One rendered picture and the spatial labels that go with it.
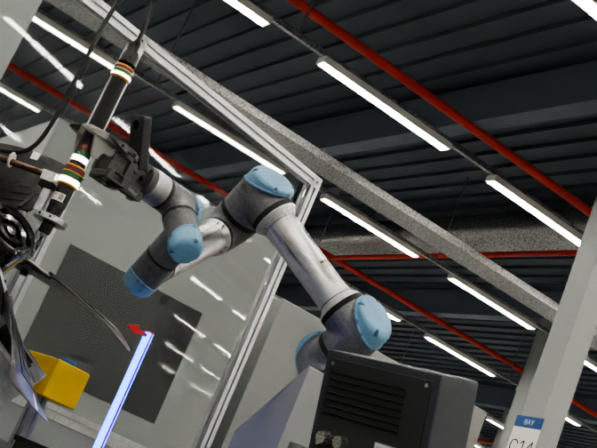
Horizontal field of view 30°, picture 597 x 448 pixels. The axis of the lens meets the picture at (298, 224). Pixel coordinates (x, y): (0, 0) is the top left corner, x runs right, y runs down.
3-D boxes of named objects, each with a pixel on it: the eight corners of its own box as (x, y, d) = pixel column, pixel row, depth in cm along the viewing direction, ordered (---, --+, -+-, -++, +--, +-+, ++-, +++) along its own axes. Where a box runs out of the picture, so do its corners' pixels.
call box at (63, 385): (3, 388, 262) (22, 346, 265) (35, 403, 269) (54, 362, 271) (39, 401, 251) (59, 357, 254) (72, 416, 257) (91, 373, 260)
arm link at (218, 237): (208, 222, 288) (107, 272, 244) (234, 194, 284) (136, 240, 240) (238, 255, 287) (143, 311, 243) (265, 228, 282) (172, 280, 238)
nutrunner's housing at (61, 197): (31, 227, 221) (128, 33, 234) (37, 233, 225) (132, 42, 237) (49, 233, 221) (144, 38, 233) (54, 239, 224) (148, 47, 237)
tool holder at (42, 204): (19, 207, 221) (40, 164, 224) (30, 219, 228) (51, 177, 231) (59, 222, 220) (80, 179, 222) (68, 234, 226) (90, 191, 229)
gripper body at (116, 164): (106, 175, 228) (147, 204, 236) (123, 139, 230) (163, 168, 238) (84, 173, 233) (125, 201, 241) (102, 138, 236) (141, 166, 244)
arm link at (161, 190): (177, 177, 241) (154, 175, 247) (163, 166, 238) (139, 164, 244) (163, 207, 239) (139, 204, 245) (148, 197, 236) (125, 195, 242)
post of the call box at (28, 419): (7, 442, 257) (31, 392, 260) (18, 446, 259) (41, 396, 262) (14, 444, 255) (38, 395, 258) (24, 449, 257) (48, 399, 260)
